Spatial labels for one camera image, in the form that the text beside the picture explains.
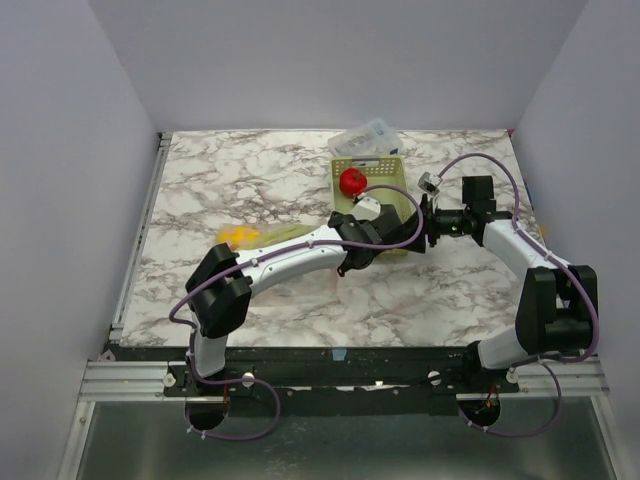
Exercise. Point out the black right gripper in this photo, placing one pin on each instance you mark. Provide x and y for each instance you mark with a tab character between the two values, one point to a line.
431	220

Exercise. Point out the red fake apple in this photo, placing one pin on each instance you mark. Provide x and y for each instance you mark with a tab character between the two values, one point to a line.
352	182

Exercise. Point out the clear zip top bag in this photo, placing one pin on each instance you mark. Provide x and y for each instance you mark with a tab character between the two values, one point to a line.
309	288

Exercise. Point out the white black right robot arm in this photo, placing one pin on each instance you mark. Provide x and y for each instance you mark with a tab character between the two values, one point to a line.
555	317

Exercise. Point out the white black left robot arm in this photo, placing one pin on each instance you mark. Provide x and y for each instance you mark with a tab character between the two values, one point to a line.
221	288

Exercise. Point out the green fake vegetable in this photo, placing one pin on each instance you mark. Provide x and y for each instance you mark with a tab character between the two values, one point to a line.
281	233

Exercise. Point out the yellow fake pepper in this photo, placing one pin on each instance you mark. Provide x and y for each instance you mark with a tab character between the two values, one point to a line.
237	236

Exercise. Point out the green perforated plastic basket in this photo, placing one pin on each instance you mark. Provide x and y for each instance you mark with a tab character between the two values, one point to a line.
377	170

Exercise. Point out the clear plastic organizer box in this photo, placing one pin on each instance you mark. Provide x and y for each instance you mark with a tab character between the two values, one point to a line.
375	137

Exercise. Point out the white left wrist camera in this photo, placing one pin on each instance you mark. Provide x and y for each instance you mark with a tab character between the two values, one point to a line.
366	208

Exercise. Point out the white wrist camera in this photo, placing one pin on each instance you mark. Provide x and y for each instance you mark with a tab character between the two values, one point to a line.
366	208
430	183

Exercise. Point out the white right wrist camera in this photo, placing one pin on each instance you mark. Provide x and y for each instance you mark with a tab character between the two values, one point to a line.
430	183

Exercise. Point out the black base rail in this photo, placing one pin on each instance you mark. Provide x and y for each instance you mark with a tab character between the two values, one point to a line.
326	382

